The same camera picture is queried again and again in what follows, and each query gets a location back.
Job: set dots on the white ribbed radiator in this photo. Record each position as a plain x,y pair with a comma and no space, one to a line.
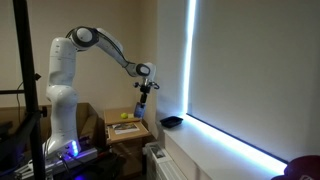
165,166

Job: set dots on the aluminium profile rail base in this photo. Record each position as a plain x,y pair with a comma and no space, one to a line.
66,160

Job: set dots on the light wooden cabinet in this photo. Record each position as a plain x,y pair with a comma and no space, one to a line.
115,116

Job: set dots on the yellow-green tennis ball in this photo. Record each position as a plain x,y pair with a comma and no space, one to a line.
124,115

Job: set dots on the yellow sticky note pad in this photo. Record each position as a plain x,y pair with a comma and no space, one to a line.
130,115

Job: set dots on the dark red cap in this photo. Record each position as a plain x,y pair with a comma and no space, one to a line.
300,168

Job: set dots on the colourful printed magazine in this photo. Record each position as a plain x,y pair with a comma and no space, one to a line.
126,128

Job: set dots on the grey roller window blind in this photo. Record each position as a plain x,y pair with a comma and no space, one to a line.
256,73

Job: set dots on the brown upholstered sofa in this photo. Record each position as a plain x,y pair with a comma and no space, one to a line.
87,121

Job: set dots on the open wooden drawer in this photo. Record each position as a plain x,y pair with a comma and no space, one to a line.
128,133

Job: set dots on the black plastic tray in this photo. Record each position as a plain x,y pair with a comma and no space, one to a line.
171,121

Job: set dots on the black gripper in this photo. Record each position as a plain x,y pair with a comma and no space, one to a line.
144,87

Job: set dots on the white window sill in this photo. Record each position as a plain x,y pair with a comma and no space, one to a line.
213,150

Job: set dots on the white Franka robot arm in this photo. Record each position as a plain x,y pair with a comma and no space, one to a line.
61,86

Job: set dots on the black tripod stand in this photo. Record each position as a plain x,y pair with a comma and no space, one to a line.
28,86

